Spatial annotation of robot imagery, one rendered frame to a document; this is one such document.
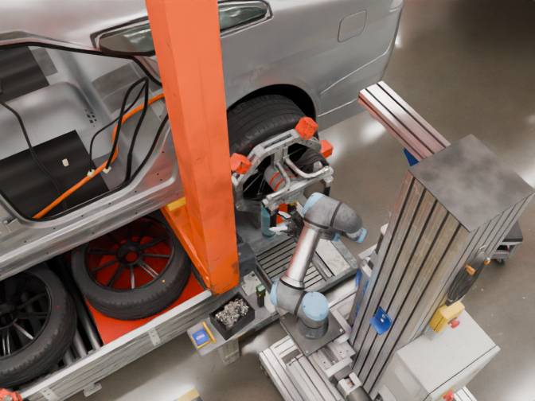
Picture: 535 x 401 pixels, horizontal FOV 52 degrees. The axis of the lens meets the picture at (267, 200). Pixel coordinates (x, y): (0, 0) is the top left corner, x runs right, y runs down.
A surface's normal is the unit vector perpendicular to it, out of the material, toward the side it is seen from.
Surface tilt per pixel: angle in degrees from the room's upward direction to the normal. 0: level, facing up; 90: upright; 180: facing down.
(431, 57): 0
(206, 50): 90
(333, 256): 0
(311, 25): 81
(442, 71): 0
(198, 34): 90
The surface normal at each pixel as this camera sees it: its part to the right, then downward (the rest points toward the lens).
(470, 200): 0.00, -0.58
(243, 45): 0.52, 0.60
